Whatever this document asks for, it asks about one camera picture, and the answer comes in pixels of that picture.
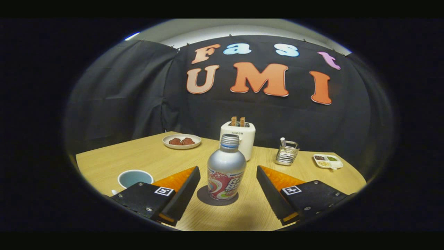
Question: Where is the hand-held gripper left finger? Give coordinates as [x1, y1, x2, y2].
[110, 166, 201, 227]

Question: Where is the silver juice bottle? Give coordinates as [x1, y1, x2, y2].
[207, 134, 247, 201]

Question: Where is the dark brown round coaster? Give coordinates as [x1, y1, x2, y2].
[197, 185, 239, 206]

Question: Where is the wooden table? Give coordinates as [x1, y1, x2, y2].
[76, 131, 367, 231]

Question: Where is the white divided dish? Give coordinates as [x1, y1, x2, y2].
[313, 153, 344, 170]

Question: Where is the metal wire holder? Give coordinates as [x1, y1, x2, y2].
[275, 137, 300, 166]

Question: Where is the white round plate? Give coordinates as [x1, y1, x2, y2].
[162, 134, 202, 150]

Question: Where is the white cup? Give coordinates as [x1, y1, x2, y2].
[111, 169, 154, 195]

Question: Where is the white toaster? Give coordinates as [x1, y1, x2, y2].
[220, 121, 256, 161]

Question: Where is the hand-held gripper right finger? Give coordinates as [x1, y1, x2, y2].
[256, 165, 349, 226]

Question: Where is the black backdrop cloth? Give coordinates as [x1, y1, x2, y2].
[64, 35, 394, 181]

